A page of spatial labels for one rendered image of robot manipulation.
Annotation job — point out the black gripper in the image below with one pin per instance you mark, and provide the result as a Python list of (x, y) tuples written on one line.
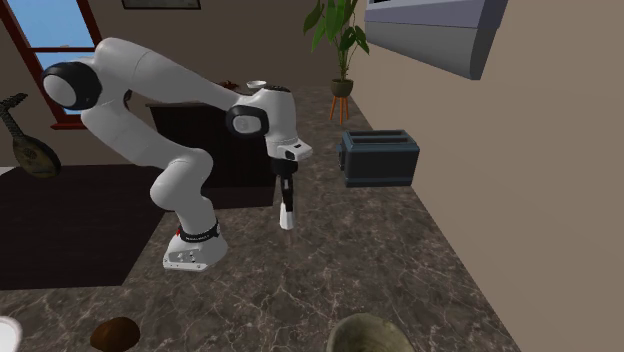
[(284, 167)]

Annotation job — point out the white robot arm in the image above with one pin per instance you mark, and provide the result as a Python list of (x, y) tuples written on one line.
[(146, 80)]

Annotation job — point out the dark wooden sideboard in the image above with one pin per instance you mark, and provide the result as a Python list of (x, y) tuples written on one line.
[(239, 166)]

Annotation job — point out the dark blue toaster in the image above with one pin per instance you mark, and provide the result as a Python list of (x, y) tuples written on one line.
[(378, 161)]

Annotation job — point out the olive green bowl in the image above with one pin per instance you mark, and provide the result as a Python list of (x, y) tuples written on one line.
[(370, 336)]

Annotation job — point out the green potted plant on stand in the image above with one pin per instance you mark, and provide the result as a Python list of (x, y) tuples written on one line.
[(341, 34)]

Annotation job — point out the brown round object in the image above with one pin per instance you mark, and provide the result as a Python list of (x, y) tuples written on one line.
[(115, 335)]

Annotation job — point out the brown lute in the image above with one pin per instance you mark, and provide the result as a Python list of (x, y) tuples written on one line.
[(34, 155)]

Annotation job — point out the red framed window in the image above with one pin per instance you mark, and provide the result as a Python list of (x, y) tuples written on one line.
[(58, 34)]

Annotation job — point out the white round object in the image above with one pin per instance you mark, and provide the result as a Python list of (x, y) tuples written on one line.
[(8, 335)]

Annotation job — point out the dark framed wall picture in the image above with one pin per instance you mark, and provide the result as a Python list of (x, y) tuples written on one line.
[(161, 4)]

